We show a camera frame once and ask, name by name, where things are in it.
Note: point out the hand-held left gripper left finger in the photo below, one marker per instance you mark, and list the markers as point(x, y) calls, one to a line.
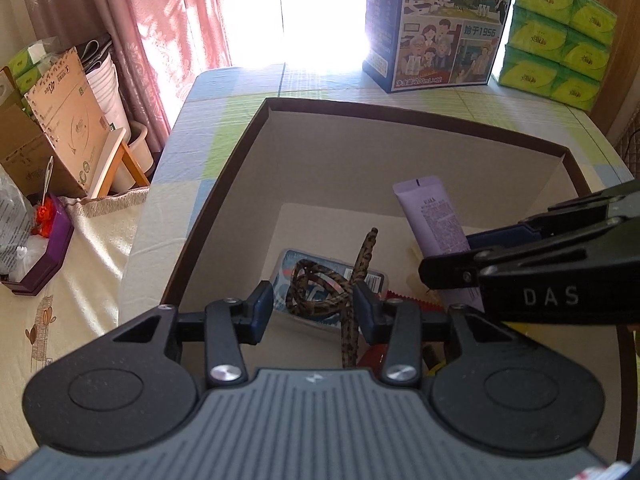
point(262, 310)

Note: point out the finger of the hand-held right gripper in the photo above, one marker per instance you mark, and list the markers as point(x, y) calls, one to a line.
point(500, 237)
point(450, 272)

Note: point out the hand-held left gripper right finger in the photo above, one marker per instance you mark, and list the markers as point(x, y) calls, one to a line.
point(365, 315)

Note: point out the blue pocket tissue packet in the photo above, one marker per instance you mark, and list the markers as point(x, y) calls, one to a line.
point(372, 280)

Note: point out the purple cream tube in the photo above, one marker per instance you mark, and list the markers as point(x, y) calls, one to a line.
point(430, 215)

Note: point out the brown cardboard storage box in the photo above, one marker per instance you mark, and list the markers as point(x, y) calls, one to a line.
point(350, 160)

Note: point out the checked cloth desktop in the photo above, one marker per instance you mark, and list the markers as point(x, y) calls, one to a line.
point(225, 125)

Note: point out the cream cartoon print sheet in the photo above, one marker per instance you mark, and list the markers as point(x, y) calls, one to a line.
point(65, 360)

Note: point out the beige plastic basin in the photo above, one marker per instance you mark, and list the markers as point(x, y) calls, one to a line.
point(140, 145)

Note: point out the stack of green tissue packets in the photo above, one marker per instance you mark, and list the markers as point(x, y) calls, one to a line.
point(545, 35)

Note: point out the wooden stool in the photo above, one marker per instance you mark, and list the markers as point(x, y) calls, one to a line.
point(117, 160)

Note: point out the blue illustrated milk carton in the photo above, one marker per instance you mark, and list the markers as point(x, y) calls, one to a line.
point(440, 35)

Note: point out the purple gift box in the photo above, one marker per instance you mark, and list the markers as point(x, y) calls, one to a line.
point(47, 260)

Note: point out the red ornament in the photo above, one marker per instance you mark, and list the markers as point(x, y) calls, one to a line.
point(42, 217)

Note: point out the clear plastic bag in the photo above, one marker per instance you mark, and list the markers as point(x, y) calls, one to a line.
point(12, 230)

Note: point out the white plastic bucket stack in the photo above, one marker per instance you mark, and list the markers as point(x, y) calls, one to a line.
point(107, 90)

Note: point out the printed cardboard carton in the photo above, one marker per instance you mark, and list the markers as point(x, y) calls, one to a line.
point(70, 110)

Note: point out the plain brown cardboard box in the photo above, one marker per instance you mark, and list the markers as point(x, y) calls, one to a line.
point(20, 150)

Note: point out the pink curtain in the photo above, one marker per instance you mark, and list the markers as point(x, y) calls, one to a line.
point(165, 20)

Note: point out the small green tissue pack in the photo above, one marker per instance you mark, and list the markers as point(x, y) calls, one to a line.
point(30, 57)
point(27, 79)

